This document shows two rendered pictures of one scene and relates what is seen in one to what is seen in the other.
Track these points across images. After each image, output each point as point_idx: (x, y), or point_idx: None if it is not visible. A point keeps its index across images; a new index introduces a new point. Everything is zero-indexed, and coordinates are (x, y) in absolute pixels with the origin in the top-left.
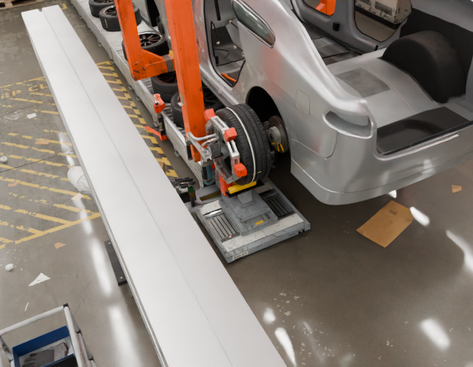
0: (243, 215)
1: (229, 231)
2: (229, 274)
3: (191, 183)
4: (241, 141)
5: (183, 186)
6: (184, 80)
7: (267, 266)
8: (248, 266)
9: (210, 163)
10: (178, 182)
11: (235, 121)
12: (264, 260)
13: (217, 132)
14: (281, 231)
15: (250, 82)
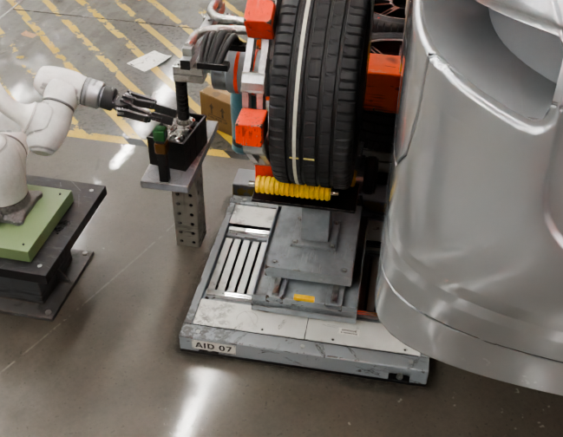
0: (278, 261)
1: (244, 283)
2: (158, 375)
3: (157, 118)
4: (278, 48)
5: (131, 114)
6: None
7: (249, 410)
8: (213, 381)
9: (194, 79)
10: (135, 102)
11: None
12: (257, 390)
13: None
14: (346, 348)
15: None
